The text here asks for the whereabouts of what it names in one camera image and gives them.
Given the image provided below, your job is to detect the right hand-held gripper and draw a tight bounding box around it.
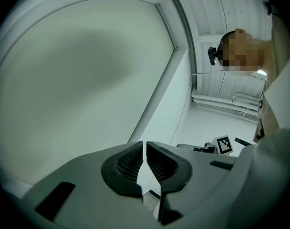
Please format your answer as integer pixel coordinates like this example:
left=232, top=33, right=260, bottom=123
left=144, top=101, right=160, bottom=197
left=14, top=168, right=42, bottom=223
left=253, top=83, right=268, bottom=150
left=177, top=134, right=234, bottom=156

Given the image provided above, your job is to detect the person's beige shirt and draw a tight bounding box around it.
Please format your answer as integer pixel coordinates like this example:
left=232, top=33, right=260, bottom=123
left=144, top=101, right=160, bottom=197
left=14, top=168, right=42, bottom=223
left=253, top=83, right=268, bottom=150
left=253, top=13, right=290, bottom=144

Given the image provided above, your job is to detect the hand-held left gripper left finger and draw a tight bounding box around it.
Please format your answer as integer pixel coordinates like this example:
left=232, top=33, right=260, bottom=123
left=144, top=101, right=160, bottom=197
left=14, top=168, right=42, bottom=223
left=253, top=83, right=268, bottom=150
left=9, top=141, right=158, bottom=229

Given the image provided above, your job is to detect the person's head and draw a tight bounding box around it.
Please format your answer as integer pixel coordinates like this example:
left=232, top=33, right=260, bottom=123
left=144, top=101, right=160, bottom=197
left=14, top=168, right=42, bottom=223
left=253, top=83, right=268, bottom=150
left=218, top=28, right=272, bottom=77

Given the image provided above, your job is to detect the white ceiling pipe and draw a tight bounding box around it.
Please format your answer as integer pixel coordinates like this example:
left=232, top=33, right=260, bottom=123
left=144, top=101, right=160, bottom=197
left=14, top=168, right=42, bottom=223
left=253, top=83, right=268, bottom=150
left=192, top=93, right=259, bottom=104
left=194, top=99, right=259, bottom=111

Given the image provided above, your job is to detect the white roller blind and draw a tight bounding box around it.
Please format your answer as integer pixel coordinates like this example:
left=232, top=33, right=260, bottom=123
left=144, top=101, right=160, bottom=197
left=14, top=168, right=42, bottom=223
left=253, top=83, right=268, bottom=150
left=0, top=0, right=178, bottom=185

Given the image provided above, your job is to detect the black shoulder clip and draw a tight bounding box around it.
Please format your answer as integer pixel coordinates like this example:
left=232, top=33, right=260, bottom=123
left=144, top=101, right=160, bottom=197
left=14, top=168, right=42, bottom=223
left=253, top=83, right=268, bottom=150
left=264, top=0, right=278, bottom=16

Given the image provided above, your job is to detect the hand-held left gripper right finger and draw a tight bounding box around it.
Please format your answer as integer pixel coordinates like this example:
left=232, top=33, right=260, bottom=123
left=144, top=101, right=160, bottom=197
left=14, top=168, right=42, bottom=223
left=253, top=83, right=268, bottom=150
left=145, top=141, right=237, bottom=229

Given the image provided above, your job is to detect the black head-worn camera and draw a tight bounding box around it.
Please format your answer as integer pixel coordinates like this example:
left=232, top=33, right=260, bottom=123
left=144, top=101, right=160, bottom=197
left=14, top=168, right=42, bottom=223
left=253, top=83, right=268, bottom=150
left=207, top=46, right=223, bottom=66

